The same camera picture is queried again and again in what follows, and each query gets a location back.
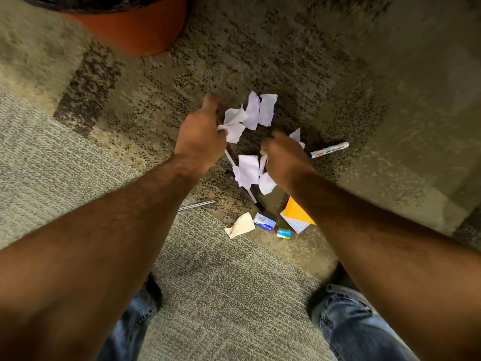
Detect person's right hand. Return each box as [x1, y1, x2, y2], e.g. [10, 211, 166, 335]
[260, 130, 316, 192]

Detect person's left hand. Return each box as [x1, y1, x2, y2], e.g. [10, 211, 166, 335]
[173, 93, 228, 177]

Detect black silver slim pen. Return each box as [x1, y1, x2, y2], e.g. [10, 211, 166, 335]
[223, 148, 259, 205]

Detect blue capped white marker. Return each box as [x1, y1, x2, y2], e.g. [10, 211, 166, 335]
[308, 141, 350, 160]

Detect orange sticky note pad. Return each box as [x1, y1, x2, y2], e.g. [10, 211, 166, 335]
[281, 196, 316, 226]

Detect white paper scraps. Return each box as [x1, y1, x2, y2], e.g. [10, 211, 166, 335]
[217, 91, 306, 196]

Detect white blue eraser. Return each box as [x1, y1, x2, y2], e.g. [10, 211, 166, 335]
[253, 212, 277, 232]

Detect lined white notepad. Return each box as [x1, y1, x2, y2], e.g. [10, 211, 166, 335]
[280, 210, 312, 235]

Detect cream paper scrap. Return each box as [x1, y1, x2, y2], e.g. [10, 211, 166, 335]
[224, 211, 256, 239]

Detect orange bin with black liner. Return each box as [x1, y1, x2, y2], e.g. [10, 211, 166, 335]
[15, 0, 188, 58]

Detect person's right forearm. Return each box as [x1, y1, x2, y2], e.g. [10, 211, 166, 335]
[287, 170, 481, 361]

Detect person's left forearm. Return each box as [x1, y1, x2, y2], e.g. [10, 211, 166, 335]
[0, 155, 203, 361]

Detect person's black right shoe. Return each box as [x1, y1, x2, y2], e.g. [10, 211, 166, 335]
[327, 261, 361, 292]

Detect person's black shoe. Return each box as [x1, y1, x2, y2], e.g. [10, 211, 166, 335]
[144, 272, 163, 311]
[327, 261, 361, 292]

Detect person's black left shoe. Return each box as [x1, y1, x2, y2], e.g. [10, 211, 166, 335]
[144, 272, 163, 311]

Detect person's right jeans leg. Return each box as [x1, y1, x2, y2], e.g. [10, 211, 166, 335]
[306, 283, 420, 361]

